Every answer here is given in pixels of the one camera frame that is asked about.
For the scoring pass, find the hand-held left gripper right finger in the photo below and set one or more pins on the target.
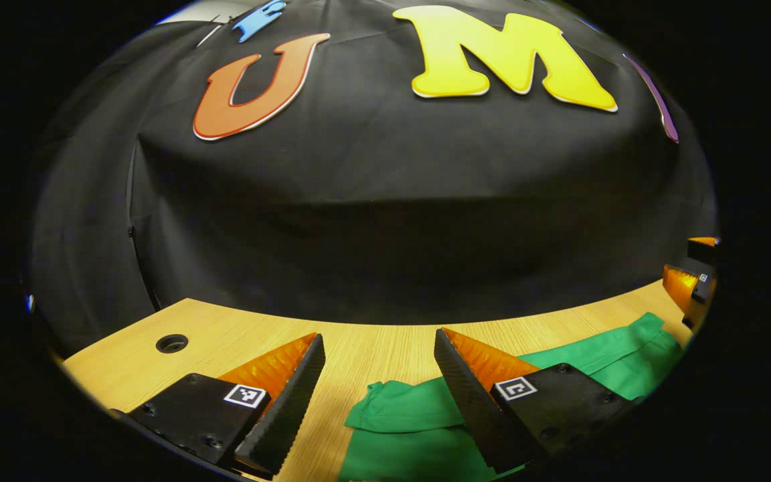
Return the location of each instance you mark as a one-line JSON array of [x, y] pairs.
[[466, 395]]

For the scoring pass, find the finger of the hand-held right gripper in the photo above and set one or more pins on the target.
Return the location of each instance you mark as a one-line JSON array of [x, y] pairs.
[[681, 288], [701, 251]]

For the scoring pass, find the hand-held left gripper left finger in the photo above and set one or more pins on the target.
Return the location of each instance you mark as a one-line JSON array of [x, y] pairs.
[[292, 395]]

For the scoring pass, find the green T-shirt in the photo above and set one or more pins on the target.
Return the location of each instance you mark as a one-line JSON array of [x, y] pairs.
[[412, 408]]

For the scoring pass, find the black backdrop cloth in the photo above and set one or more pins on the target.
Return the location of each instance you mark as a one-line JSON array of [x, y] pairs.
[[385, 221]]

